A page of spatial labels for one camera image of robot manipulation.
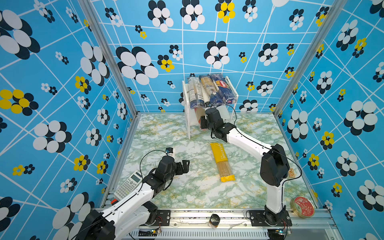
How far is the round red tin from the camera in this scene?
736 millimetres

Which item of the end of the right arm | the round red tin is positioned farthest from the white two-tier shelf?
the round red tin

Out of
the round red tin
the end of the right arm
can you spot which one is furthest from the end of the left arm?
the round red tin
